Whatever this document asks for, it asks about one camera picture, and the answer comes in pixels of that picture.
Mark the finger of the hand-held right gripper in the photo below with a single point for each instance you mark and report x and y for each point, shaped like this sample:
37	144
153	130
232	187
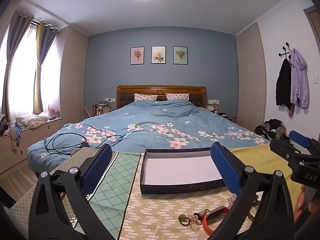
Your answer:
282	150
300	138

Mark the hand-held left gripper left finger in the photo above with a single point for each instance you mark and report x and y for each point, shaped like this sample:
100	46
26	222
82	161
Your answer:
100	165

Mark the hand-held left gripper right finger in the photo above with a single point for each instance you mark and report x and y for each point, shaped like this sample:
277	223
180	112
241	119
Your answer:
225	170

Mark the dark blue shallow box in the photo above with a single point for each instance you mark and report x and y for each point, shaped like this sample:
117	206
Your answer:
180	166

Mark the orange smartwatch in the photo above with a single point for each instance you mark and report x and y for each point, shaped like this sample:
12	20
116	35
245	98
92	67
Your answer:
207	218

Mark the person's right hand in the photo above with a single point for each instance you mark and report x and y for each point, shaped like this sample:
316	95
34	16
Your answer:
300	202

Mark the pile of dark clothes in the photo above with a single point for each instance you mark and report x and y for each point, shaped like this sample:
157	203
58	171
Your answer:
272	130

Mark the black jacket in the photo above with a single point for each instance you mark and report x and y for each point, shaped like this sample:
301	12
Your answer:
283	85

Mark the cluttered nightstand with bottles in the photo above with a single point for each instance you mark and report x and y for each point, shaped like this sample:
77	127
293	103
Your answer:
102	108

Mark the lilac jacket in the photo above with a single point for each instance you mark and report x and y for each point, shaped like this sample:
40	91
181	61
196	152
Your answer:
298	80

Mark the nightstand with pink bottle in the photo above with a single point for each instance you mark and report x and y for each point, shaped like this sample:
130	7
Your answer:
217	111

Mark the pink desk fan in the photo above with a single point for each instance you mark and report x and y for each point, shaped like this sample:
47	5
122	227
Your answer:
53	113

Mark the blue floral duvet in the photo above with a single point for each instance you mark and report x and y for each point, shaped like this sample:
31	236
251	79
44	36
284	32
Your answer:
155	120

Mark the window bench with drawers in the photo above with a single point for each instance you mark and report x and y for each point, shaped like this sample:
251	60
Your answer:
32	140

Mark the patchwork print tablecloth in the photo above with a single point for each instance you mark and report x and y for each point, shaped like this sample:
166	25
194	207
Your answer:
155	212

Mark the beige narrow wardrobe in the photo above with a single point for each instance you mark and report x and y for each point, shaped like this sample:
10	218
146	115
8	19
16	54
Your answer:
250	80

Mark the wooden bed headboard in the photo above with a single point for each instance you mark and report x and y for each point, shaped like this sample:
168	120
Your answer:
125	91

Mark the crumpled white bedding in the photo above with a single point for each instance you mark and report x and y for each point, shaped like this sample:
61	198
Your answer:
31	121

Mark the white dotted pillow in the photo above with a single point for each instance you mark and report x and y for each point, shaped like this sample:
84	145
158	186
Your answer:
145	97
177	96

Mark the beige built-in wardrobe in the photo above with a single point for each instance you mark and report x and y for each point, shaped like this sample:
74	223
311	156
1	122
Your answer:
72	80

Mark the heap of mixed clothes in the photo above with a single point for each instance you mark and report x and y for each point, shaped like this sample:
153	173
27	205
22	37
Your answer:
7	128

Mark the framed flower picture pink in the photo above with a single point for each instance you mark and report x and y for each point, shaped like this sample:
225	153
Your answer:
137	55

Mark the wooden door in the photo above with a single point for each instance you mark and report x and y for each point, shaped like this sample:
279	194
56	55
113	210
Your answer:
315	22

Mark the framed leaf picture green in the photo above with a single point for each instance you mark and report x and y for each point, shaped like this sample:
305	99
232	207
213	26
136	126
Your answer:
180	55

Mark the framed flower picture cream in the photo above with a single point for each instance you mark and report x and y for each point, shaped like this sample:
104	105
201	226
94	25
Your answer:
158	55

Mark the grey and yellow curtain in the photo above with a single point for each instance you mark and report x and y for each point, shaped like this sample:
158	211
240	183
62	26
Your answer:
47	45
17	35

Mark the black curtain rod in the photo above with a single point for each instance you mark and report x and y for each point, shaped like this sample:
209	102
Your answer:
35	23

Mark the white wall switch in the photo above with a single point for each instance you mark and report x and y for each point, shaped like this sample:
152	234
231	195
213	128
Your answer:
316	79

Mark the white wall socket strip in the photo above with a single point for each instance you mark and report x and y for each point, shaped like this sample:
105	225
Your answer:
213	102
110	100

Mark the black wall coat rack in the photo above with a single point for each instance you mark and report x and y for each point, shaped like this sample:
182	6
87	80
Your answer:
285	52

